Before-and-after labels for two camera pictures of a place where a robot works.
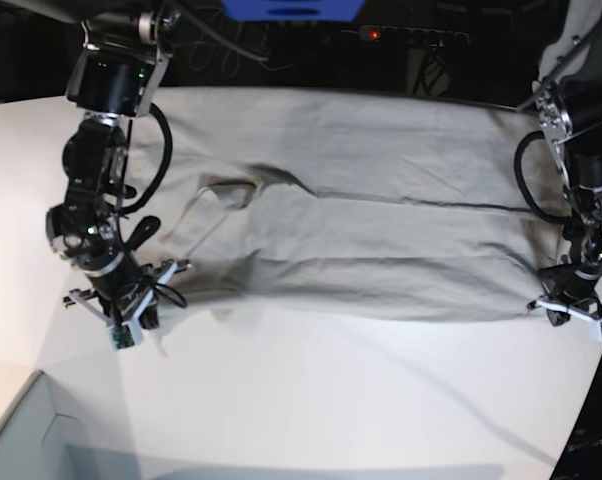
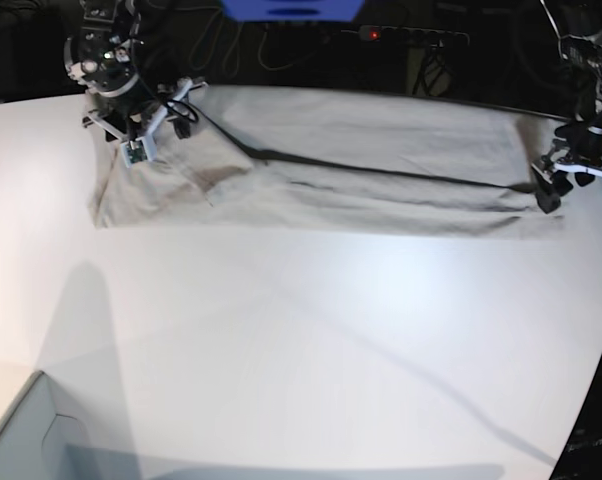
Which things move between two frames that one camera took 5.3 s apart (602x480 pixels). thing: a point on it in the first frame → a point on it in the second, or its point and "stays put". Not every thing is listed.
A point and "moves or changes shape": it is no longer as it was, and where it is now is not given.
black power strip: x=413 y=36 stays put
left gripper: x=116 y=280 → x=129 y=106
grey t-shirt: x=348 y=204 moves or changes shape
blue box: x=294 y=11 stays put
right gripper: x=575 y=281 → x=588 y=140
